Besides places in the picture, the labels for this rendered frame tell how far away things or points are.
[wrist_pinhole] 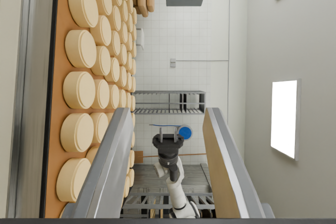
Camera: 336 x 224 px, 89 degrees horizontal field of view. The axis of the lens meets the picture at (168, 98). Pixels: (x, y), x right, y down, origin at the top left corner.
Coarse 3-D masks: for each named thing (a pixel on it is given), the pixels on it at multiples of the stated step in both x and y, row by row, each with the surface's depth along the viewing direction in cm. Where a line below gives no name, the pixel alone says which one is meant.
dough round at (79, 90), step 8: (72, 72) 22; (80, 72) 22; (64, 80) 21; (72, 80) 21; (80, 80) 21; (88, 80) 23; (64, 88) 21; (72, 88) 21; (80, 88) 21; (88, 88) 23; (64, 96) 21; (72, 96) 21; (80, 96) 21; (88, 96) 23; (72, 104) 21; (80, 104) 22; (88, 104) 23
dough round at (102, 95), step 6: (96, 84) 27; (102, 84) 28; (96, 90) 27; (102, 90) 28; (108, 90) 31; (96, 96) 27; (102, 96) 28; (108, 96) 31; (96, 102) 27; (102, 102) 28; (102, 108) 29
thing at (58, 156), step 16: (64, 0) 21; (64, 16) 21; (64, 32) 21; (64, 48) 21; (64, 64) 21; (64, 112) 21; (80, 112) 25; (112, 112) 39; (96, 144) 31; (48, 160) 18; (64, 160) 21; (48, 176) 18; (48, 192) 18; (48, 208) 18
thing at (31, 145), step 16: (32, 0) 24; (48, 0) 24; (32, 16) 23; (48, 16) 23; (32, 32) 23; (48, 32) 23; (32, 48) 23; (48, 48) 23; (32, 64) 23; (32, 80) 23; (32, 96) 22; (32, 112) 22; (32, 128) 22; (32, 144) 22; (32, 160) 22; (32, 176) 22; (32, 192) 22; (16, 208) 21; (32, 208) 21
